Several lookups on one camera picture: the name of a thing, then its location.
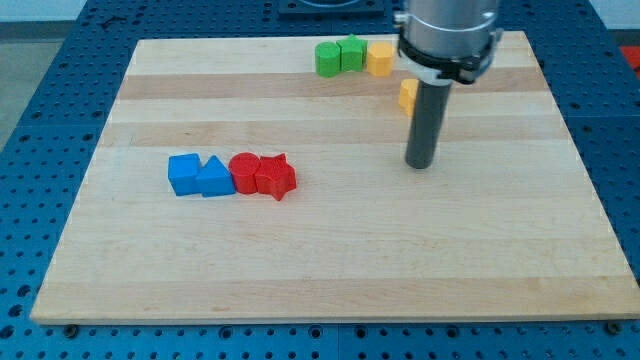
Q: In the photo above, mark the blue triangle block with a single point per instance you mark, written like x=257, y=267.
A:
x=214, y=179

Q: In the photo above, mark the green star block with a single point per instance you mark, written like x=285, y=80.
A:
x=352, y=53

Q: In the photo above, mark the green cylinder block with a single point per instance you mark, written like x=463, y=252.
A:
x=327, y=59

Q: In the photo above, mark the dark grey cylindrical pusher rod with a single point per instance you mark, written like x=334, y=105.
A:
x=429, y=110

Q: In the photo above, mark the blue cube block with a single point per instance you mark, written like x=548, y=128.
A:
x=182, y=172

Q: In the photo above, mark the red star block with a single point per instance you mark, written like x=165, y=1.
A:
x=275, y=176

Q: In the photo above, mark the wooden board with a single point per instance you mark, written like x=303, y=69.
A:
x=505, y=225

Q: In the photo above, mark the yellow heart block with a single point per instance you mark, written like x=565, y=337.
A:
x=407, y=95

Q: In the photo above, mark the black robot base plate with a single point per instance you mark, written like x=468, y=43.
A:
x=329, y=9

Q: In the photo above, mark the red cylinder block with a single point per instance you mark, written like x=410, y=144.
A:
x=243, y=167

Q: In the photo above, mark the yellow hexagon block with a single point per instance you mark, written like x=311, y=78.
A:
x=380, y=59

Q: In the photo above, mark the red object at edge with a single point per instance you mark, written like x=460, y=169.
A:
x=632, y=56

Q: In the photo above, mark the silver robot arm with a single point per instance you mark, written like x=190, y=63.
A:
x=442, y=42

